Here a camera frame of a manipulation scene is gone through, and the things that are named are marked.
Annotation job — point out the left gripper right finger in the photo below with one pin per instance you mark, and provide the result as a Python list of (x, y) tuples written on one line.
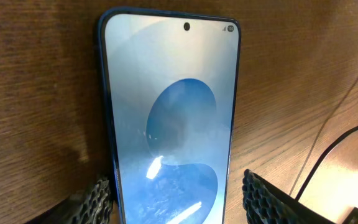
[(264, 203)]

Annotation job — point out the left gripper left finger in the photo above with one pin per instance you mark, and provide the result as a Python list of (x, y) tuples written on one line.
[(90, 206)]

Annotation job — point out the blue Galaxy smartphone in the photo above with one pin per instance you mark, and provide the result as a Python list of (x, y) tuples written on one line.
[(169, 83)]

